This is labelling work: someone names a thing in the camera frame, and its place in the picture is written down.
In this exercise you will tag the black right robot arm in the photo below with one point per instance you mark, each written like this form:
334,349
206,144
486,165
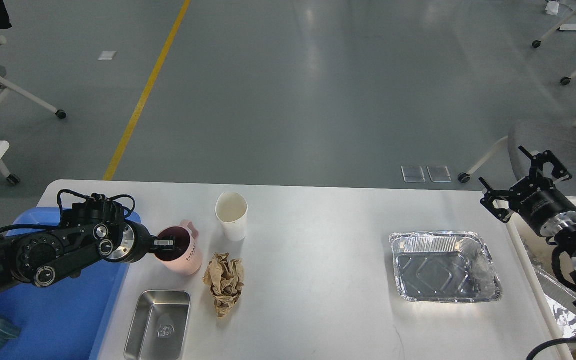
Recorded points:
563,257

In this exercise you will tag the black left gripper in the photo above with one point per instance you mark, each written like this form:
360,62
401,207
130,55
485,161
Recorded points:
132,241

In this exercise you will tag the white paper cup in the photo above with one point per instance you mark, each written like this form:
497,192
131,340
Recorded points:
231,210

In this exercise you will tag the crumpled brown paper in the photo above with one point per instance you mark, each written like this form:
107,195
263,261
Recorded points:
225,280

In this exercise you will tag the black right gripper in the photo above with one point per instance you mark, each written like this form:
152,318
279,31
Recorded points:
548,205

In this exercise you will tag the white bin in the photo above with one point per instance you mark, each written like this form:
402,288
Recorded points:
555,300

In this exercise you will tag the stainless steel tray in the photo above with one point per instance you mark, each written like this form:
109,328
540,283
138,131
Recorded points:
158,328

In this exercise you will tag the blue plastic tray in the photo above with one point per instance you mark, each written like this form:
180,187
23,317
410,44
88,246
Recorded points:
66,321

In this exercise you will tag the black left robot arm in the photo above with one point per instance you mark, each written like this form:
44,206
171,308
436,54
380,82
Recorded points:
91,228

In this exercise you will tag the aluminium foil tray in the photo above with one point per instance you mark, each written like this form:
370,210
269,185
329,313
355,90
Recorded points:
452,267

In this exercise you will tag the pink mug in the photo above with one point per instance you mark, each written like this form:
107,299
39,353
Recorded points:
186,257

